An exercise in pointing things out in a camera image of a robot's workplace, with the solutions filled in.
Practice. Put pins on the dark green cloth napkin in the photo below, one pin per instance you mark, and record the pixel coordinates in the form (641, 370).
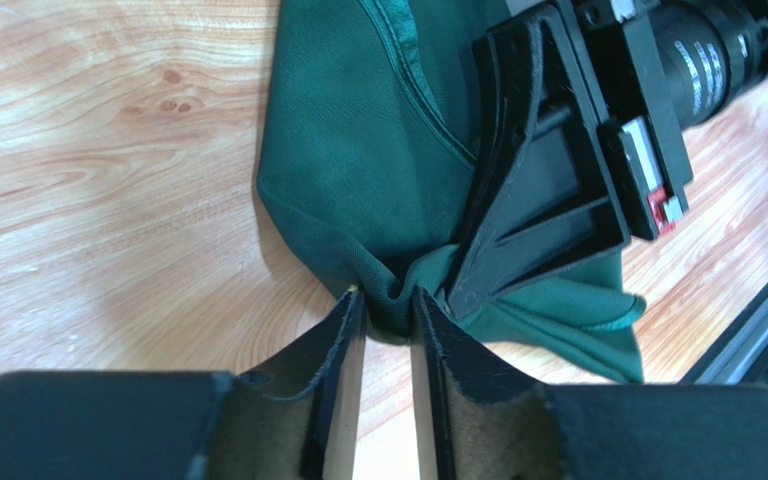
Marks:
(368, 158)

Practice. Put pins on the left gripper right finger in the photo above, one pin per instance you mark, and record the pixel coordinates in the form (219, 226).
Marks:
(476, 416)

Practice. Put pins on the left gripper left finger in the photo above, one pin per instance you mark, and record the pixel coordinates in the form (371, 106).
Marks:
(295, 415)

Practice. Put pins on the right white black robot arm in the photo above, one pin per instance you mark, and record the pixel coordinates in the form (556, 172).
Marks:
(711, 53)

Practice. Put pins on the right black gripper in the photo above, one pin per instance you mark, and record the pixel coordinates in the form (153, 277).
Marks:
(577, 152)

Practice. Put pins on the aluminium frame rail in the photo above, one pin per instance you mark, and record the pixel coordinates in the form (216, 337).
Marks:
(740, 353)

